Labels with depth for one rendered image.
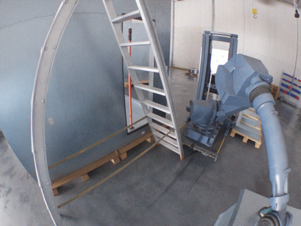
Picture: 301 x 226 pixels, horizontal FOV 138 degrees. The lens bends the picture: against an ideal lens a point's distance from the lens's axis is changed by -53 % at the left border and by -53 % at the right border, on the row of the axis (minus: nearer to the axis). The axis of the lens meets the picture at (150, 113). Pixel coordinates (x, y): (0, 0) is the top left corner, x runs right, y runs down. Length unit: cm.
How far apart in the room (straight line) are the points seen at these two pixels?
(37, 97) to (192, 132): 202
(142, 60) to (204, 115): 484
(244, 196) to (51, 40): 163
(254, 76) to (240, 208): 101
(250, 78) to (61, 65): 159
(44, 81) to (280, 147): 113
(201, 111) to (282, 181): 142
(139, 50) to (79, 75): 489
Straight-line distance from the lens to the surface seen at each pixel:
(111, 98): 163
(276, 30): 1183
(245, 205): 127
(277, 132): 80
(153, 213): 167
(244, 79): 93
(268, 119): 83
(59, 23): 62
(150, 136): 231
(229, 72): 109
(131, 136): 212
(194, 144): 207
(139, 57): 609
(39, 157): 70
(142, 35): 618
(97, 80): 149
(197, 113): 181
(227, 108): 169
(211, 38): 259
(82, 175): 194
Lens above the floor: 161
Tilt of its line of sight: 28 degrees down
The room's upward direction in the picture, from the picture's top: 1 degrees clockwise
